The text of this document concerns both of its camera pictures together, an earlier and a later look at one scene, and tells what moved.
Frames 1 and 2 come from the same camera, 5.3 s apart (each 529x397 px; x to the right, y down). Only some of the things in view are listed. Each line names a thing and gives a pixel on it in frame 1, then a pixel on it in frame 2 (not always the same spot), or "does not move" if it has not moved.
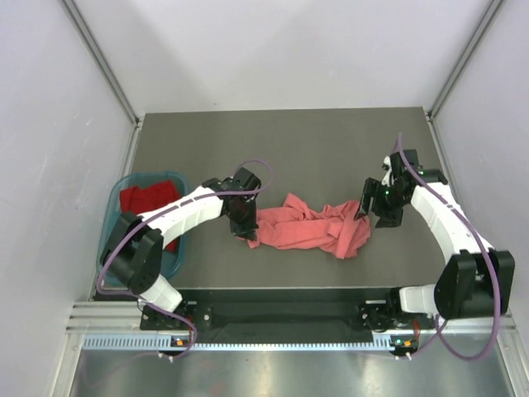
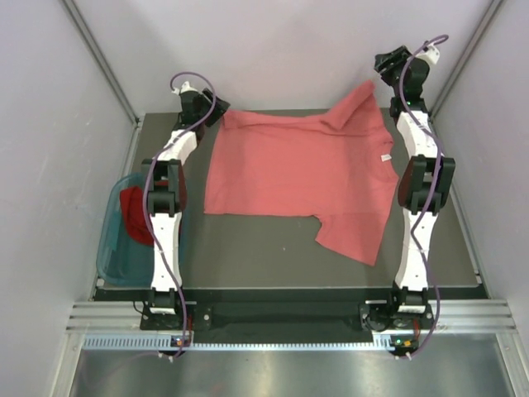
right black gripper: x=390 y=218 -> x=397 y=58
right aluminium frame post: x=462 y=62 does not move
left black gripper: x=246 y=230 -> x=220 y=108
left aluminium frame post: x=103 y=63 does not move
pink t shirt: x=335 y=228 -> x=339 y=168
